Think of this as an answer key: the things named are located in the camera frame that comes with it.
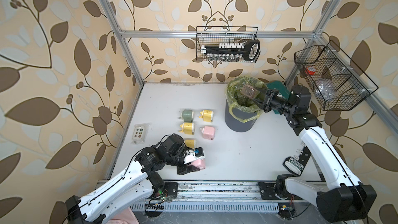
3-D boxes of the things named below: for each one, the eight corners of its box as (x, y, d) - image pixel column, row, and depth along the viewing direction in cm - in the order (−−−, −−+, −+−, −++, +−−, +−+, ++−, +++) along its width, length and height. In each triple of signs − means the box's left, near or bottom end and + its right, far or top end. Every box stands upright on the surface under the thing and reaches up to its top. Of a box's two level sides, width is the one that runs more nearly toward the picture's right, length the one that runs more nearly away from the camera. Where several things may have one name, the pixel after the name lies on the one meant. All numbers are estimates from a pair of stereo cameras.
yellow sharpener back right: (199, 121, 101) (198, 114, 95) (200, 115, 104) (200, 108, 98) (212, 123, 100) (212, 117, 94) (213, 117, 103) (213, 111, 97)
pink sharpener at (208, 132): (199, 140, 93) (199, 135, 88) (200, 131, 97) (199, 126, 92) (215, 140, 93) (215, 135, 88) (214, 131, 97) (215, 126, 92)
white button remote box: (132, 143, 92) (129, 141, 89) (138, 125, 100) (135, 122, 97) (145, 143, 92) (143, 141, 89) (150, 125, 100) (148, 122, 97)
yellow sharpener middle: (180, 134, 95) (179, 128, 89) (181, 128, 98) (180, 122, 92) (194, 134, 95) (193, 128, 89) (194, 128, 98) (194, 122, 92)
